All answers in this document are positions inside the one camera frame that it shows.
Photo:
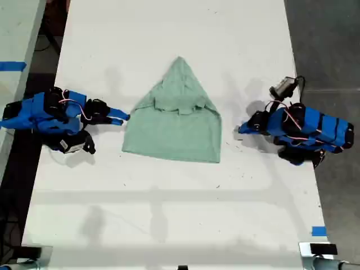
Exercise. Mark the gripper finger blue tape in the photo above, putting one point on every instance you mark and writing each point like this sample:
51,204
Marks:
116,121
249,125
119,114
249,130

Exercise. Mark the blue and black robot arm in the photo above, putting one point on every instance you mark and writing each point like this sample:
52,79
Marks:
31,112
326,126

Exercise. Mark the pale green T-shirt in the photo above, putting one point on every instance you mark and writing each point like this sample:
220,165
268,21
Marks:
174,135

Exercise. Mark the long blue tape strip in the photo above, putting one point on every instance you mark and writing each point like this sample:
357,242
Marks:
12,66

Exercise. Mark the pale side table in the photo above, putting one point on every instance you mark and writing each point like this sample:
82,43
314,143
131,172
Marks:
17,33

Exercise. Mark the short blue tape strip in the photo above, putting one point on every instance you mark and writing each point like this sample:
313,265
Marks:
319,231

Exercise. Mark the small black box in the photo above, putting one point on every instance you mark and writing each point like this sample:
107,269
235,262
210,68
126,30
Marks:
323,249
29,252

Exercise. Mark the small black clamp block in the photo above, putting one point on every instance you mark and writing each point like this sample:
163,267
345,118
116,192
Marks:
182,267

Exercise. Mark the grey metal pipe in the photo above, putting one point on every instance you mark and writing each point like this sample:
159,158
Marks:
19,265
323,265

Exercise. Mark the black camera mount stalk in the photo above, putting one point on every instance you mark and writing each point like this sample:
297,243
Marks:
89,144

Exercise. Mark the black camera box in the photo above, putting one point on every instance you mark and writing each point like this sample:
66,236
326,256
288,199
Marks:
281,86
70,146

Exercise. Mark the silver metal bracket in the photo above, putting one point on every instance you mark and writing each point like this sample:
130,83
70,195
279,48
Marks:
304,249
46,254

